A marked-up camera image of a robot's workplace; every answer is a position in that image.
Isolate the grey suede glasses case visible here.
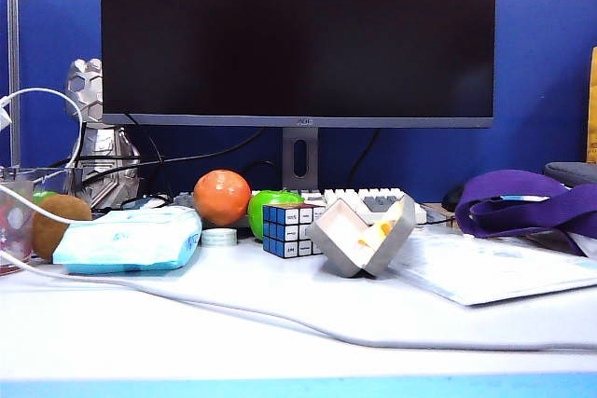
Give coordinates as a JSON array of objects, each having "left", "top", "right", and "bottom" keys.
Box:
[{"left": 305, "top": 192, "right": 417, "bottom": 280}]

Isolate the grey monitor stand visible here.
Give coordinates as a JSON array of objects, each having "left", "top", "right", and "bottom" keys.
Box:
[{"left": 281, "top": 126, "right": 320, "bottom": 193}]

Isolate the rubik's cube with printed stickers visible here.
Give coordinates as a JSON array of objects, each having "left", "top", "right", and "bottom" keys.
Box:
[{"left": 261, "top": 203, "right": 328, "bottom": 260}]

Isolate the large green apple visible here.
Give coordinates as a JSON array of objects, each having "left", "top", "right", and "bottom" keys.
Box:
[{"left": 246, "top": 189, "right": 306, "bottom": 241}]

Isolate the white and grey keyboard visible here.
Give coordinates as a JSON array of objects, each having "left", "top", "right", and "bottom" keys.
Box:
[{"left": 139, "top": 186, "right": 429, "bottom": 227}]

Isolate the orange fruit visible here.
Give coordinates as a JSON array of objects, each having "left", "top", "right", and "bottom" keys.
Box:
[{"left": 193, "top": 168, "right": 253, "bottom": 227}]

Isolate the white tape roll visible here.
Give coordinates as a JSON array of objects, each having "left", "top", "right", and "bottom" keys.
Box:
[{"left": 201, "top": 227, "right": 239, "bottom": 248}]

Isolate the yellow cleaning cloth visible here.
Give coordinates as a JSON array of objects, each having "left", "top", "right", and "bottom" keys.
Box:
[{"left": 356, "top": 204, "right": 405, "bottom": 251}]

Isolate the black computer monitor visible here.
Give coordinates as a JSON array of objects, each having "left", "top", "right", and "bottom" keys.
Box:
[{"left": 100, "top": 0, "right": 496, "bottom": 130}]

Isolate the black computer mouse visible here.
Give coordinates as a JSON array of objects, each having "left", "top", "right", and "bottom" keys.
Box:
[{"left": 440, "top": 183, "right": 468, "bottom": 213}]

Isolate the light blue tissue pack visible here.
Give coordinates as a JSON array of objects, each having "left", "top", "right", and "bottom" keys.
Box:
[{"left": 52, "top": 205, "right": 203, "bottom": 275}]

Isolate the silver geometric figurine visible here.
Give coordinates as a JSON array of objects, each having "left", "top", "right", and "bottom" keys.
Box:
[{"left": 63, "top": 57, "right": 142, "bottom": 210}]

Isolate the brown kiwi fruit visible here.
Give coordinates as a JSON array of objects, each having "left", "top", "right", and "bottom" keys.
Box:
[{"left": 31, "top": 194, "right": 93, "bottom": 262}]

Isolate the grey cushion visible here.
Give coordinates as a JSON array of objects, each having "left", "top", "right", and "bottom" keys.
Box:
[{"left": 543, "top": 160, "right": 597, "bottom": 190}]

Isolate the clear cup with red print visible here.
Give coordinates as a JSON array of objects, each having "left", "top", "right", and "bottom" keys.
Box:
[{"left": 0, "top": 177, "right": 35, "bottom": 276}]

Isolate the yellow box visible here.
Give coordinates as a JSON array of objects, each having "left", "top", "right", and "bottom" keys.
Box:
[{"left": 585, "top": 46, "right": 597, "bottom": 164}]

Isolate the short black cable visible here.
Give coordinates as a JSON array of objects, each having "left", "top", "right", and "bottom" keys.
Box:
[{"left": 347, "top": 127, "right": 382, "bottom": 190}]

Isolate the long black cable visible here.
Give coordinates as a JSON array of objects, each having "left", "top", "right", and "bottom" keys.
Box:
[{"left": 46, "top": 126, "right": 269, "bottom": 185}]

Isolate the purple fabric strap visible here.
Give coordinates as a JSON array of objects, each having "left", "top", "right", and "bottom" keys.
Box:
[{"left": 454, "top": 169, "right": 597, "bottom": 257}]

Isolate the thin white cable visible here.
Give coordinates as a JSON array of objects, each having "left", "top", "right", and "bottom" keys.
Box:
[
  {"left": 0, "top": 183, "right": 200, "bottom": 227},
  {"left": 0, "top": 87, "right": 88, "bottom": 185}
]

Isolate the thick white cable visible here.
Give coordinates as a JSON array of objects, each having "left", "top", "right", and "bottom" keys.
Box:
[{"left": 0, "top": 248, "right": 597, "bottom": 353}]

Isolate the metal partition post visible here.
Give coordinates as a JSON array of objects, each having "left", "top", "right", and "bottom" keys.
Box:
[{"left": 7, "top": 0, "right": 22, "bottom": 169}]

